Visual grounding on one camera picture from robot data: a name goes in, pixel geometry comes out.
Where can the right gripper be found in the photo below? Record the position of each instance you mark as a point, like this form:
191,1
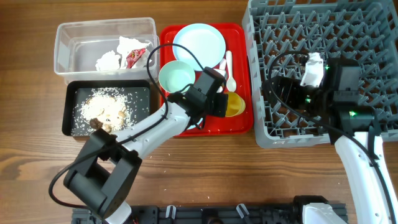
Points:
285,84

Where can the food scraps and rice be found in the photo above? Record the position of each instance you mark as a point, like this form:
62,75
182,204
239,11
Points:
110,108

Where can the yellow cup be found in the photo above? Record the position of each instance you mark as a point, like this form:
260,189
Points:
235,106

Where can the light blue plate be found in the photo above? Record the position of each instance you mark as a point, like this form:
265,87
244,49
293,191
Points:
204,41

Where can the grey dishwasher rack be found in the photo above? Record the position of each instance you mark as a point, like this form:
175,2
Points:
365,31

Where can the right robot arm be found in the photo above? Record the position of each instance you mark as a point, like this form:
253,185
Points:
328,96

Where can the white napkin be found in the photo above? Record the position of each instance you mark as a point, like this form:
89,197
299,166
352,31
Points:
109,61
126,45

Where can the black food waste tray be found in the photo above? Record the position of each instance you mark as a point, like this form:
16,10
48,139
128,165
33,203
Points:
76,85

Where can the white plastic spoon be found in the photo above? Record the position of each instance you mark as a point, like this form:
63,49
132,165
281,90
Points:
230,83

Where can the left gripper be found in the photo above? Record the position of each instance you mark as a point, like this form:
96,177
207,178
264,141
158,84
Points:
220,111

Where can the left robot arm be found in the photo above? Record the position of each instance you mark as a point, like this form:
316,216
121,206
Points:
106,167

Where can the red serving tray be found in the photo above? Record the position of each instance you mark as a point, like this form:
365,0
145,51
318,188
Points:
235,42

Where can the green bowl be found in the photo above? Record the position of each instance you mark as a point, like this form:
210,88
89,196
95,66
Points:
175,75

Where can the light blue bowl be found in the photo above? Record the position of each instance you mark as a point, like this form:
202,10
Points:
197,125

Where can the red snack wrapper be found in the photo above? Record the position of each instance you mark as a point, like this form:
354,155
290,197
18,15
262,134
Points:
135,58

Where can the white plastic fork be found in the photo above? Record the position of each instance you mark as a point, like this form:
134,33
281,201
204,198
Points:
222,67

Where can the clear plastic waste bin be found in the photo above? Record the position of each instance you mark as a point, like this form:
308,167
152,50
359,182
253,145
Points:
78,45

